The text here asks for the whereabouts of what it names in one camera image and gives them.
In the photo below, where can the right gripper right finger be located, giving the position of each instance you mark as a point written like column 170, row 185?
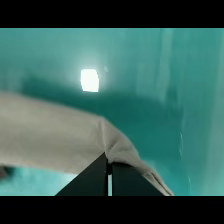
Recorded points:
column 131, row 181

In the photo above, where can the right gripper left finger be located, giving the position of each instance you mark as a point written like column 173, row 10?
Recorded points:
column 91, row 181

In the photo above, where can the white shirt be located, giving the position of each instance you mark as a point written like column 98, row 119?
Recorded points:
column 50, row 136

